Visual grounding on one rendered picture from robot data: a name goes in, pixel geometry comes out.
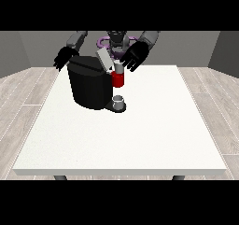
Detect grey robot trunk purple rings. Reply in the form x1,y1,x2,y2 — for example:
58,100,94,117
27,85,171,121
96,31,139,61

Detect black coffee machine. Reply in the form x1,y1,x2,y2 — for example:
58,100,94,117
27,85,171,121
66,55,128,114

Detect small grey cup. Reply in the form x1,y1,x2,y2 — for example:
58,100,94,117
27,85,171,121
112,94,126,110

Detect red pod holder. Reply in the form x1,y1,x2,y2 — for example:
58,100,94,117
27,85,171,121
111,71,125,89

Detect pale grey machine lid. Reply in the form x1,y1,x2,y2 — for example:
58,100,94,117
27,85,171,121
95,47,114,71

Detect small grey coffee pod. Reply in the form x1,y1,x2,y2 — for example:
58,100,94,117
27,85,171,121
113,60,124,75

